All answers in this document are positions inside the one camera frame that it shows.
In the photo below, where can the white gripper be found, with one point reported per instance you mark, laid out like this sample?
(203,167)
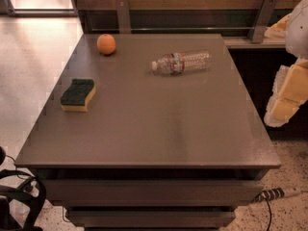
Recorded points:
(297,29)

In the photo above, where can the clear plastic water bottle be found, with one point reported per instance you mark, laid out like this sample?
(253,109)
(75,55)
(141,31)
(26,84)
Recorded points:
(182,62)

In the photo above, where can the white power strip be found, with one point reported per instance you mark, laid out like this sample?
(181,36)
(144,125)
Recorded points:
(277,193)

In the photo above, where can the grey drawer cabinet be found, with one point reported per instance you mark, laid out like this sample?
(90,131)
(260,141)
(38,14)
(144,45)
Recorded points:
(154,152)

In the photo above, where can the orange fruit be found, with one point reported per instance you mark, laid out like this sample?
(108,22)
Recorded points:
(106,44)

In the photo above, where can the green and yellow sponge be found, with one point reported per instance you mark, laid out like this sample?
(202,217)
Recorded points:
(78,95)

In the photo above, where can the right metal bracket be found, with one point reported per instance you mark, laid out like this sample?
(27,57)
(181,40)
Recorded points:
(262,20)

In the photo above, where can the metal bracket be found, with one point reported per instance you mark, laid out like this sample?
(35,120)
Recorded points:
(123,16)
(262,20)

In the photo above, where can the left metal bracket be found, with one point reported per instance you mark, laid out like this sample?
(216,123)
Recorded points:
(123,16)

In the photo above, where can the black strap bag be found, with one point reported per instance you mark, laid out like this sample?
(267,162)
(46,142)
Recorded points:
(20,195)

